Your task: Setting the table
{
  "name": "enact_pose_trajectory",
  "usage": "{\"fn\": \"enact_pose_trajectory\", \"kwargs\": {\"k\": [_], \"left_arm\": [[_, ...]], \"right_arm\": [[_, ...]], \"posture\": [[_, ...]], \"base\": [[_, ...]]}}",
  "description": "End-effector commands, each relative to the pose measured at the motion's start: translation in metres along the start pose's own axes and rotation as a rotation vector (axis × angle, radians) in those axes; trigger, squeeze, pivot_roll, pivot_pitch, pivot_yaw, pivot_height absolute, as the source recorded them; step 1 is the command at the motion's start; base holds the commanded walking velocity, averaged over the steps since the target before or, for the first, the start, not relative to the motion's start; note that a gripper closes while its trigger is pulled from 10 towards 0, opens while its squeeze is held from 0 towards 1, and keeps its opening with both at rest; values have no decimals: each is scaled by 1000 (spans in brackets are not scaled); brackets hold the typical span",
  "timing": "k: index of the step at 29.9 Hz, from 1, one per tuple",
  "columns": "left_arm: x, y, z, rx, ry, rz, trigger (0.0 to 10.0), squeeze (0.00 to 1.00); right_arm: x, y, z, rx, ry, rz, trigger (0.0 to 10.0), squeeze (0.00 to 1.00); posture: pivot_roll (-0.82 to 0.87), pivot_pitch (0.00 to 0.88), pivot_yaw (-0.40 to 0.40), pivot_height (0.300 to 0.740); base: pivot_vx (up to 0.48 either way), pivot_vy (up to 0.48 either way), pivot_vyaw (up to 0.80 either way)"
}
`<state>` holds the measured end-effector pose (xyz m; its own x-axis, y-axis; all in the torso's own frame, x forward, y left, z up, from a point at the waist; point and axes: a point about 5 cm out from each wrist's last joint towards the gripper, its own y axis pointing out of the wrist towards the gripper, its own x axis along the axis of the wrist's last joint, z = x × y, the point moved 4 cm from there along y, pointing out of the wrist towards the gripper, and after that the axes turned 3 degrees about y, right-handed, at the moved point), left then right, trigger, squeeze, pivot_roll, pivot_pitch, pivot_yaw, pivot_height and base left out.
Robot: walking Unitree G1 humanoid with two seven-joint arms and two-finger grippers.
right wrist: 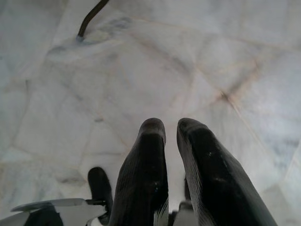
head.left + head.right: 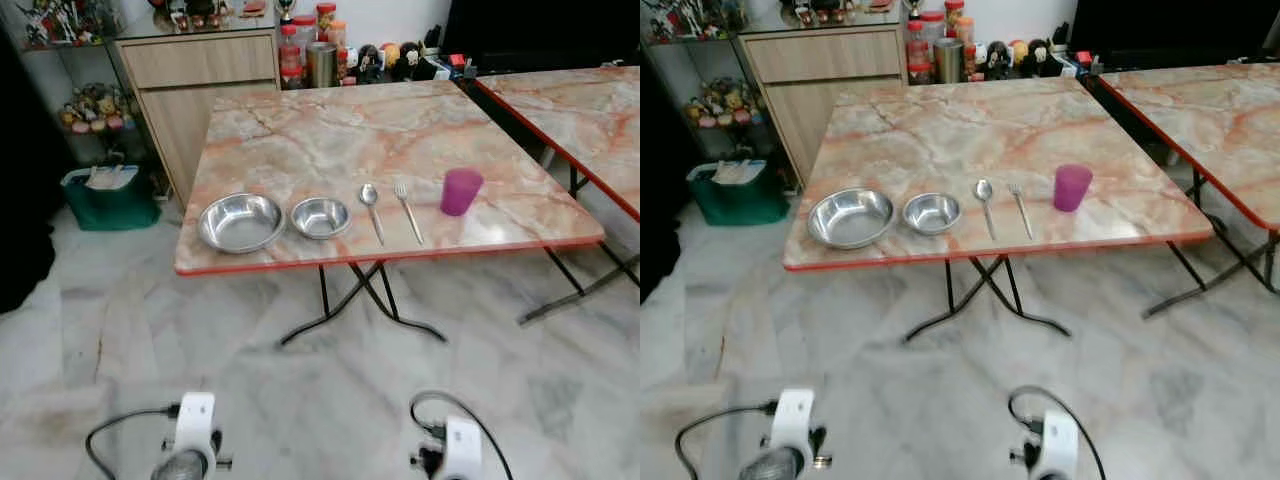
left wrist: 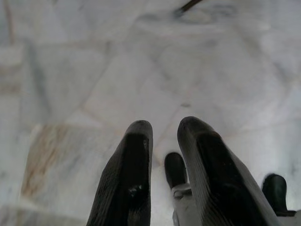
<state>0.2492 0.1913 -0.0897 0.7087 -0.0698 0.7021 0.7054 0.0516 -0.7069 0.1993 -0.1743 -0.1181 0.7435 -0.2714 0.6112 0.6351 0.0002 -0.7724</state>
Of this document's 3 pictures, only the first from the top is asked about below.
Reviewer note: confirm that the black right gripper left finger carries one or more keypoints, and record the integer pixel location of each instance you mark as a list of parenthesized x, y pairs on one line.
[(141, 179)]

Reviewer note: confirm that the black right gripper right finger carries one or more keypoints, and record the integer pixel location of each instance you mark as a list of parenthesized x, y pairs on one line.
[(216, 183)]

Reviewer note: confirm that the black metal table leg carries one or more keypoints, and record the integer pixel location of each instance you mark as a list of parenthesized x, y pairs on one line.
[(90, 16)]

